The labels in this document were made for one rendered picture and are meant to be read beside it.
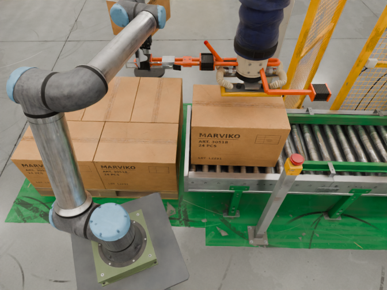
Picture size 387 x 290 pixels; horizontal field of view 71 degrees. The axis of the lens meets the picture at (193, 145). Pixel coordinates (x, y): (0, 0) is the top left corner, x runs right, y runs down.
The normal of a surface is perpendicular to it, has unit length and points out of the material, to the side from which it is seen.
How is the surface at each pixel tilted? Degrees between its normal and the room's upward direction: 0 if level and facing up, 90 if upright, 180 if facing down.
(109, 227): 4
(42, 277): 0
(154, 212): 0
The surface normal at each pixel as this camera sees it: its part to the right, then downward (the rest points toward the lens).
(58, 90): 0.18, 0.11
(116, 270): -0.01, -0.63
